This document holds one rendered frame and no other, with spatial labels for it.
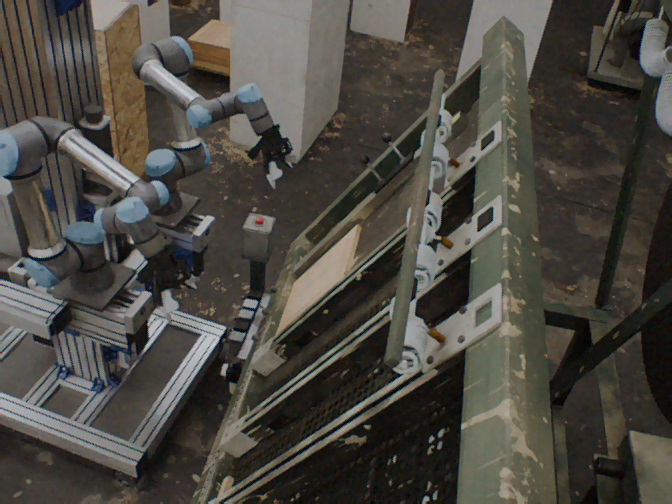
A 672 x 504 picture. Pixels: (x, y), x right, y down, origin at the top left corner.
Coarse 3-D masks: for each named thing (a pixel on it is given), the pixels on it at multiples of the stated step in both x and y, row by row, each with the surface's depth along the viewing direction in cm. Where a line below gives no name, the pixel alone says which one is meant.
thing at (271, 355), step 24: (480, 144) 167; (456, 168) 170; (456, 192) 172; (456, 216) 176; (360, 264) 199; (384, 264) 191; (336, 288) 206; (360, 288) 198; (312, 312) 209; (336, 312) 206; (288, 336) 217; (312, 336) 215; (264, 360) 227
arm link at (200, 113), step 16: (144, 48) 240; (144, 64) 236; (160, 64) 239; (144, 80) 238; (160, 80) 232; (176, 80) 231; (176, 96) 228; (192, 96) 226; (192, 112) 221; (208, 112) 222; (224, 112) 227
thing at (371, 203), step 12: (456, 120) 217; (468, 120) 219; (456, 132) 219; (444, 144) 223; (420, 156) 227; (408, 168) 231; (396, 180) 235; (384, 192) 239; (360, 204) 250; (372, 204) 243; (348, 216) 253; (360, 216) 248; (336, 228) 257; (348, 228) 252; (324, 240) 261; (336, 240) 257; (312, 252) 265; (324, 252) 262; (300, 264) 269; (312, 264) 267; (300, 276) 272
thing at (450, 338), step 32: (416, 288) 115; (448, 320) 126; (448, 352) 119; (416, 384) 129; (448, 384) 127; (352, 416) 144; (384, 416) 136; (416, 416) 134; (320, 448) 147; (352, 448) 145; (256, 480) 168; (288, 480) 158
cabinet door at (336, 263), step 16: (352, 240) 238; (336, 256) 244; (352, 256) 232; (320, 272) 248; (336, 272) 233; (304, 288) 253; (320, 288) 237; (288, 304) 257; (304, 304) 240; (288, 320) 244
